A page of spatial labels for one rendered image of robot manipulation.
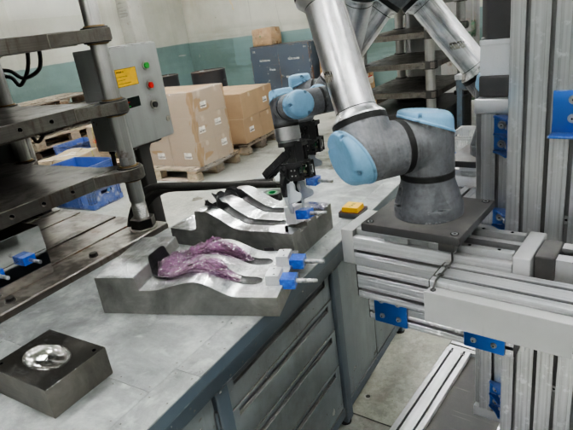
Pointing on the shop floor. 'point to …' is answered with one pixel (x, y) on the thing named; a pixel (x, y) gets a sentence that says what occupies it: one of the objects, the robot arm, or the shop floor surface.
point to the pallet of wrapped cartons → (194, 134)
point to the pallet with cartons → (249, 116)
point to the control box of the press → (158, 129)
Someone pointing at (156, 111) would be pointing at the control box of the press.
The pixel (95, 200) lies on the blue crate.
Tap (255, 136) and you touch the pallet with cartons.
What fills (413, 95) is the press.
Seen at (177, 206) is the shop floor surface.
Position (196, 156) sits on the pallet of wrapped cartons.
